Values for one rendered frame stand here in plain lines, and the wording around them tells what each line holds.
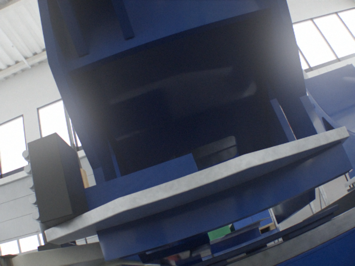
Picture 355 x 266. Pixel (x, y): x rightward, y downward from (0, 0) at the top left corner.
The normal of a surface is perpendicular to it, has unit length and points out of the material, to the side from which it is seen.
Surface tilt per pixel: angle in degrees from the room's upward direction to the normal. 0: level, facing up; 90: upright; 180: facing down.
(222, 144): 81
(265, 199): 90
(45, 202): 90
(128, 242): 90
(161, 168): 90
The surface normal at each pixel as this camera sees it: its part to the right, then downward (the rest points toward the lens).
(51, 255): 0.33, -0.51
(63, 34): -0.06, -0.22
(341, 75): -0.17, -0.53
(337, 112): -0.26, -0.78
